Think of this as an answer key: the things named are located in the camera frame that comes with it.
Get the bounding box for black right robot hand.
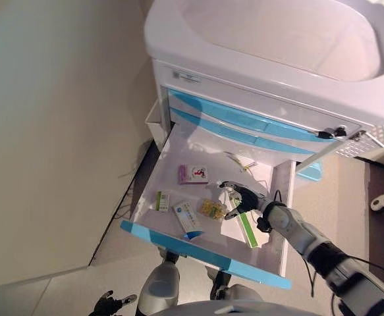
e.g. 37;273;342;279
218;180;267;221

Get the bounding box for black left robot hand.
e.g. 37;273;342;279
92;290;138;316

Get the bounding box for long white green medicine box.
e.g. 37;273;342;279
223;189;268;250

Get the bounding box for clear bottle yellow capsules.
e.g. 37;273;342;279
196;198;227;220

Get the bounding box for blue fronted white cart drawer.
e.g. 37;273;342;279
119;120;298;290

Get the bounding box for purple white medicine box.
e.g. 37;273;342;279
177;164;209;186

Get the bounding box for blue white medicine box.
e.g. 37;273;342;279
173;200;204;240

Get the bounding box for small green white medicine box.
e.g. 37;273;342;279
156;190;173;212

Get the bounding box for small wrapped syringes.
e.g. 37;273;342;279
224;151;258;174

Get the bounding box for grey robot torso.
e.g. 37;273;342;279
165;291;311;316

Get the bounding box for white side tray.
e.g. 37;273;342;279
144;98;165;145

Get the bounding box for white blue medical cart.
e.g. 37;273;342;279
144;0;384;185

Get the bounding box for white perforated side basket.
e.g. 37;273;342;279
335;123;384;158

